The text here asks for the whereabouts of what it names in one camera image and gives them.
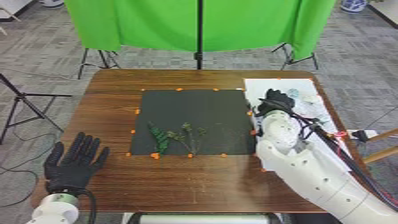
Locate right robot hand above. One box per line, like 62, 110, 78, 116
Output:
253, 88, 296, 117

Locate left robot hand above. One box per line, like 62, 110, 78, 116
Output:
42, 131, 111, 195

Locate white sheet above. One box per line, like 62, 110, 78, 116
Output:
241, 78, 356, 173

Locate black stand legs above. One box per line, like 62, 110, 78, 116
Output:
74, 47, 122, 81
269, 42, 321, 71

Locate dark mat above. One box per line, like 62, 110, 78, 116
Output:
127, 89, 257, 157

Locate dark green sprig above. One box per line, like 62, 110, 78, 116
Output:
165, 121, 209, 155

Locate bright green sprig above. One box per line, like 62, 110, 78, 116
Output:
145, 121, 173, 155

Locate black tripod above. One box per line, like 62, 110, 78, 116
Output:
0, 73, 74, 145

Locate wooden chair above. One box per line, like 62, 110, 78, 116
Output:
360, 127, 398, 165

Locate black stand pole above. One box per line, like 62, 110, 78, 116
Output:
191, 0, 205, 71

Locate pale grey bar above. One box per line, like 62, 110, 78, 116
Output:
120, 213, 285, 224

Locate blue and white vase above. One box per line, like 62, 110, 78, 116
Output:
37, 0, 65, 9
339, 0, 371, 15

